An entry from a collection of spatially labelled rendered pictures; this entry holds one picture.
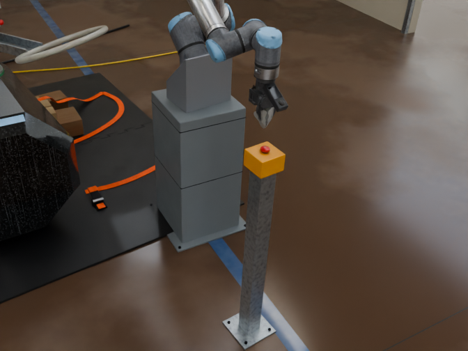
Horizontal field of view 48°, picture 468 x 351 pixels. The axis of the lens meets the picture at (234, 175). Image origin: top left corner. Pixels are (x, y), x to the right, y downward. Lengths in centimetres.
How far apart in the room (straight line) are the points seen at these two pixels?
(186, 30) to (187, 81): 28
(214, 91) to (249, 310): 116
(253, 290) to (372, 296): 82
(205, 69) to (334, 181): 151
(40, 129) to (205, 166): 92
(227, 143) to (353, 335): 122
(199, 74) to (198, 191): 68
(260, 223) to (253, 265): 24
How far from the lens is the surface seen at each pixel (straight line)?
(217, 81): 288
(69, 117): 434
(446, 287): 332
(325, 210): 361
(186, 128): 278
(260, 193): 216
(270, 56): 190
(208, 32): 203
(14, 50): 309
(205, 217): 320
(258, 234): 231
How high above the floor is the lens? 221
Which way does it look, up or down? 35 degrees down
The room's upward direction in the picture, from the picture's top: 3 degrees clockwise
